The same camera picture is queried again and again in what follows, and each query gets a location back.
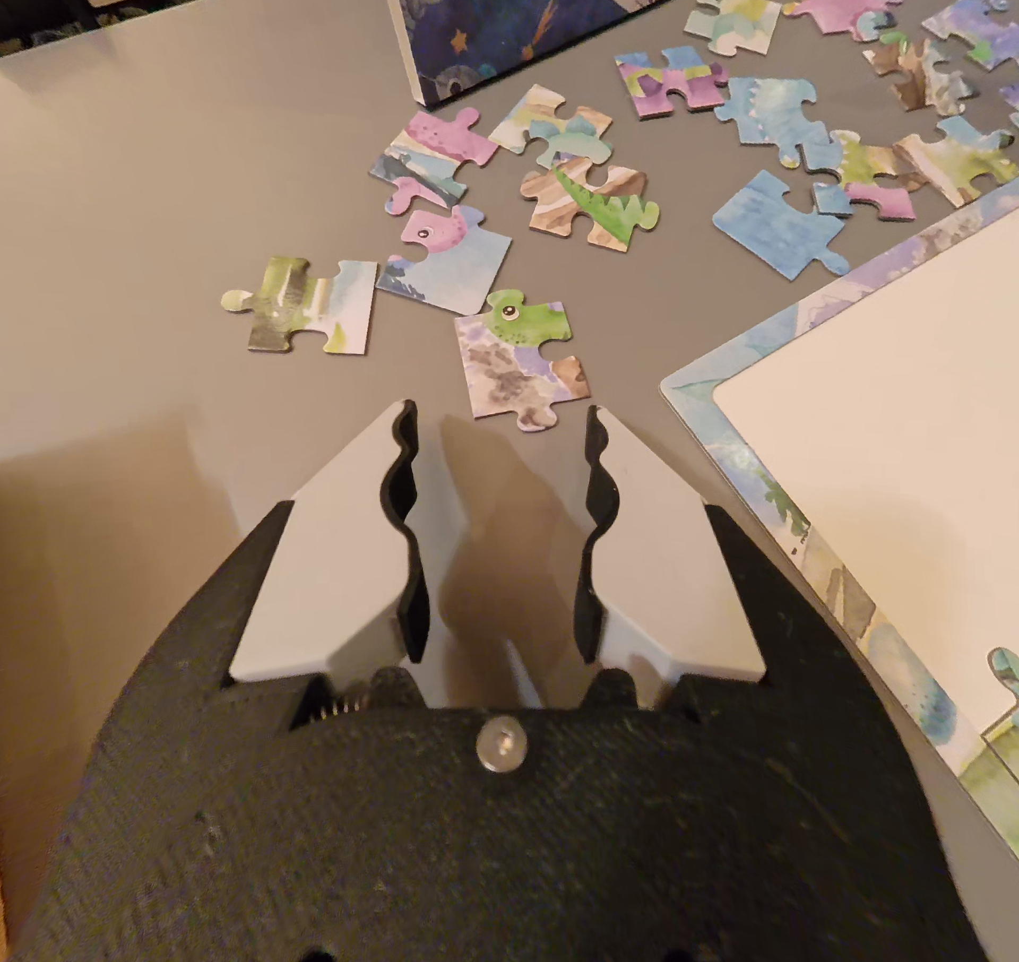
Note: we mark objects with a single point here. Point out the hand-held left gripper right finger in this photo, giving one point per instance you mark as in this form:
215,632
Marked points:
677,588

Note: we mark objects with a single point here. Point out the pile of jigsaw pieces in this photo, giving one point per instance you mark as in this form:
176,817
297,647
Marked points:
764,110

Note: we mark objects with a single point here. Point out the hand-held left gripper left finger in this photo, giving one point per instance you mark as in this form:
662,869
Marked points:
326,580

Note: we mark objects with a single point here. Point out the light blue jigsaw piece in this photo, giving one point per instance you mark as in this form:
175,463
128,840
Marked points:
772,222

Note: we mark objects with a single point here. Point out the green dinosaur head jigsaw piece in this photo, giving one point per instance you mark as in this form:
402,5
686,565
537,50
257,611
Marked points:
509,365

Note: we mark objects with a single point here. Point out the puzzle tray with painted border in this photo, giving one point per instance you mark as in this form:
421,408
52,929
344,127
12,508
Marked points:
876,421

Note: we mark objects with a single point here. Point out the green beige jigsaw piece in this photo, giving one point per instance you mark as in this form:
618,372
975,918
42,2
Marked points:
589,202

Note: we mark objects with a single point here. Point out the illustrated puzzle box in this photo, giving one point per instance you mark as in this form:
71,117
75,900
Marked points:
493,7

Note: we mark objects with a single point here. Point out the pale blue yellow jigsaw piece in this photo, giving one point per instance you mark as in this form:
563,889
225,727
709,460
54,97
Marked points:
1007,683

